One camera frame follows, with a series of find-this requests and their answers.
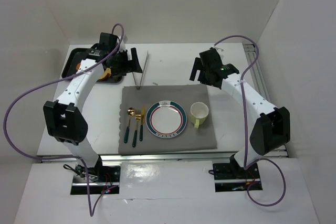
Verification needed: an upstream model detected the light green mug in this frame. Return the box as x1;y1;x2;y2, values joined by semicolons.
190;102;209;129

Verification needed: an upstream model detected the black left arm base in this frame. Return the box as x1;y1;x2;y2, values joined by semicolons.
63;164;121;186

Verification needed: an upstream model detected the aluminium front rail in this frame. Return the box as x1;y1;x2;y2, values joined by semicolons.
41;150;289;163

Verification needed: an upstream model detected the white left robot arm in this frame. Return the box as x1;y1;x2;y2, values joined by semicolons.
43;33;142;177

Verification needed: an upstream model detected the gold knife green handle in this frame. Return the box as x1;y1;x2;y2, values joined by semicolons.
139;105;145;142

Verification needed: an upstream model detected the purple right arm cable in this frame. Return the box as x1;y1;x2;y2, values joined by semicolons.
214;35;286;206

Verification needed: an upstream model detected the grey placemat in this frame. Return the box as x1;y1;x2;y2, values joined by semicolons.
118;84;217;155

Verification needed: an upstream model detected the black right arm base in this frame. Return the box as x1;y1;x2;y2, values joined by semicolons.
208;155;260;180

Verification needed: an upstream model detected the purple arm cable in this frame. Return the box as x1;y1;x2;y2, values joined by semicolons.
3;24;125;217
214;35;286;206

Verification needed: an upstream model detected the orange bagel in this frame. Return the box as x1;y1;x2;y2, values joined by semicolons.
99;68;111;81

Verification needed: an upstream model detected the white plate green rim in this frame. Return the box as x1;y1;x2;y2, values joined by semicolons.
145;101;187;138

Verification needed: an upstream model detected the gold fork green handle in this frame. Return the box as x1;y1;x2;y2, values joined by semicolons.
132;109;141;148

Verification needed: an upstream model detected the gold spoon green handle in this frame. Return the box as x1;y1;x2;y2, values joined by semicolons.
124;108;135;143

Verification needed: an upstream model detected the black food tray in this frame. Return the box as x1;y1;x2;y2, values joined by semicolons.
61;48;123;84

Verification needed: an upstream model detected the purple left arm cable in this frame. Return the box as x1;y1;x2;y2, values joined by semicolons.
3;24;125;217

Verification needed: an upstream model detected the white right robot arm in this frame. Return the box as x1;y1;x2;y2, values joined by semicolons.
190;48;290;169

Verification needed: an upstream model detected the aluminium side rail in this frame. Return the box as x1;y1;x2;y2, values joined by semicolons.
243;43;271;99

